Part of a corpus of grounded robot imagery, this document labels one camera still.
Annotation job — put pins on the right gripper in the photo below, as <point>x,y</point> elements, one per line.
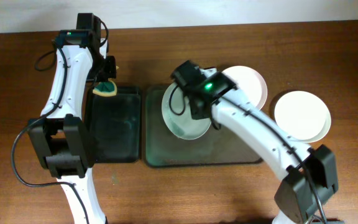
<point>196,114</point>

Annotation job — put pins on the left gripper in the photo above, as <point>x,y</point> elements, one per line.
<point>112,71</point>

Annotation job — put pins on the green yellow sponge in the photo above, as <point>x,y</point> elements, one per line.
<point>104,84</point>

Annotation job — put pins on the white plate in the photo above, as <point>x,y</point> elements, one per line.
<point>251,82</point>
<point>303,115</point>
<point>176,113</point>

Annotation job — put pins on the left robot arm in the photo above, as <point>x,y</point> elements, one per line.
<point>60,138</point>

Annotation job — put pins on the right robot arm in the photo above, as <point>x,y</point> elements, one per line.
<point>308,176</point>

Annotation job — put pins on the small black tray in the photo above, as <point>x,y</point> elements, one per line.
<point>115,123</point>

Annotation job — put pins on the large grey tray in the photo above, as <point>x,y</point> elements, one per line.
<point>163,149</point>

